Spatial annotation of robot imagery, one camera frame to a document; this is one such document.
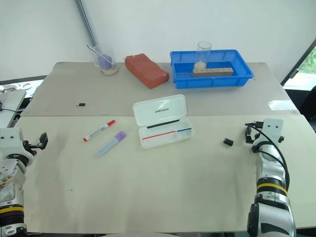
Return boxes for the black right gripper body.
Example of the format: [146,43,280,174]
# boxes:
[249,127,263,144]

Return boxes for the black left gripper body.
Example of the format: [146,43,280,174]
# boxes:
[23,139,38,157]

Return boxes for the white plastic pencil case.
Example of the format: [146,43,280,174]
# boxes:
[132,94,195,150]

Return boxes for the white marker with red cap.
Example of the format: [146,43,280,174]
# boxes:
[82,119,117,143]

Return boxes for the blue plastic bin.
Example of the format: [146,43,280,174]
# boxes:
[169,49,255,90]

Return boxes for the black office chair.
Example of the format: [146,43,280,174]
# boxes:
[301,84,316,133]

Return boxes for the wooden block with holes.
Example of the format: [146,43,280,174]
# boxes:
[192,67,234,79]

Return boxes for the purple and blue highlighter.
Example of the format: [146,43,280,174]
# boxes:
[96,130,127,158]

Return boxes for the black pen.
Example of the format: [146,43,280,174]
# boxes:
[146,118,180,129]

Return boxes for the clear glass cup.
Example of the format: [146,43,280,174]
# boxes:
[196,41,213,71]

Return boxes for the red pen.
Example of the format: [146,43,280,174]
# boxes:
[142,130,177,141]

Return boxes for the glass beaker with purple contents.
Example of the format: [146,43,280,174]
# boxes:
[93,45,119,76]

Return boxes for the metal stirring spoon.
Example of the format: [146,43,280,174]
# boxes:
[86,43,116,66]

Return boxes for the red brick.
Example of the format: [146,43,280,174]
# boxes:
[124,52,170,89]

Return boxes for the metal flexible conduit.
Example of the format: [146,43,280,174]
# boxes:
[75,0,99,50]

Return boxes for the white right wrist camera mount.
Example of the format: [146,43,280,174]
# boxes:
[261,118,284,144]

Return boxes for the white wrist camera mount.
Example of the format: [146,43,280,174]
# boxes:
[0,127,25,149]
[261,118,284,144]

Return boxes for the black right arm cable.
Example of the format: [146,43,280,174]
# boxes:
[245,120,289,192]

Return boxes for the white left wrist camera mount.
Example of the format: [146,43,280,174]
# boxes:
[0,127,25,149]

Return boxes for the thin black cable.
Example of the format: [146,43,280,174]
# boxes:
[0,106,23,115]

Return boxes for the dark window frame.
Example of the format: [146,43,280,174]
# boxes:
[279,38,316,86]

